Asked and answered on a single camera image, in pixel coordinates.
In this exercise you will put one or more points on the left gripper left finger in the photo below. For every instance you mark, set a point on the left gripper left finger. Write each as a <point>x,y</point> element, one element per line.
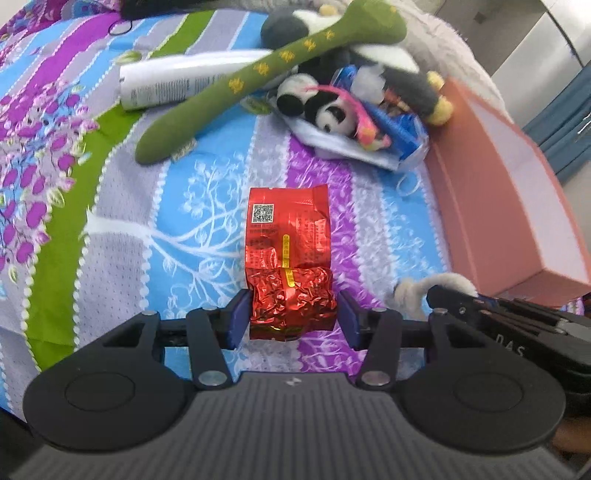
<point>133,383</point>

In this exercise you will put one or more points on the grey duvet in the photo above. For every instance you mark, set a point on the grey duvet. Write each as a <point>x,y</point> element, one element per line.
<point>434,45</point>

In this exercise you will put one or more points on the white cylindrical bottle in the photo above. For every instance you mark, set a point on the white cylindrical bottle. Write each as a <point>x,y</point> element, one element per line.
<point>174,78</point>

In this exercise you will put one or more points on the grey white penguin plush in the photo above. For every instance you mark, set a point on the grey white penguin plush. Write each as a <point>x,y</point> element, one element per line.
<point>409,87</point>

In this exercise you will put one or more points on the blue plastic snack bag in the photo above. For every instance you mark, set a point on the blue plastic snack bag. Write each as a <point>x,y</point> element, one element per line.
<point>395,136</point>

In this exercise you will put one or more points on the small panda plush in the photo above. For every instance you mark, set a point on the small panda plush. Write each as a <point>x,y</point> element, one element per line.
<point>298,97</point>

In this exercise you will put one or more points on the light blue face mask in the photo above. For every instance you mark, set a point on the light blue face mask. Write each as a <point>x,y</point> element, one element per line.
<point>332,147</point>

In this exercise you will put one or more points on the colourful striped bed sheet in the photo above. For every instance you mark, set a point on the colourful striped bed sheet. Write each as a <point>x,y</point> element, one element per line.
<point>89,238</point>

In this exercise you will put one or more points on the red foil tea packet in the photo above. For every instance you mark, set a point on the red foil tea packet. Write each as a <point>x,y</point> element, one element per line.
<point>288,253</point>

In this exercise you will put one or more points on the green plush massage hammer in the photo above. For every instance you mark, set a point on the green plush massage hammer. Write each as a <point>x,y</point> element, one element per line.
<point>364,22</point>

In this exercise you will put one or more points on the pink haired small doll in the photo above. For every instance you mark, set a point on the pink haired small doll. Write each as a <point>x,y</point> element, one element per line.
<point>360,115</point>

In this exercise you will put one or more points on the grey wardrobe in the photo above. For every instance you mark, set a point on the grey wardrobe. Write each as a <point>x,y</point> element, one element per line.
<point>495,29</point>

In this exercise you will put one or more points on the pink cardboard box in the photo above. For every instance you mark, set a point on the pink cardboard box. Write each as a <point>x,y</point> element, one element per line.
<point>507,222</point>

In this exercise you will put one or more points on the blue curtain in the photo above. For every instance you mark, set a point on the blue curtain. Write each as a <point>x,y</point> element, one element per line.
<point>562,129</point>

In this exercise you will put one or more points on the person right hand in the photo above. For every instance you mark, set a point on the person right hand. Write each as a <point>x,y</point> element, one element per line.
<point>573,435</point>

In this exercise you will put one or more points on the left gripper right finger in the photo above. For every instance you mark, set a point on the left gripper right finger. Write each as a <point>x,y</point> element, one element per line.
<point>454,384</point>

